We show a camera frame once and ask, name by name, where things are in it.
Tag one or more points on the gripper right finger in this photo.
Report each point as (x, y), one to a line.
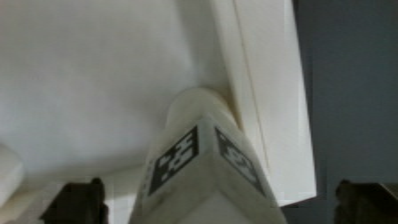
(367, 203)

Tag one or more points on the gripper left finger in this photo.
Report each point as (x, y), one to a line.
(79, 207)

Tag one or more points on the white leg with marker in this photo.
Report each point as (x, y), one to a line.
(203, 185)

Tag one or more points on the white square tabletop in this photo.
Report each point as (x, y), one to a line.
(100, 59)

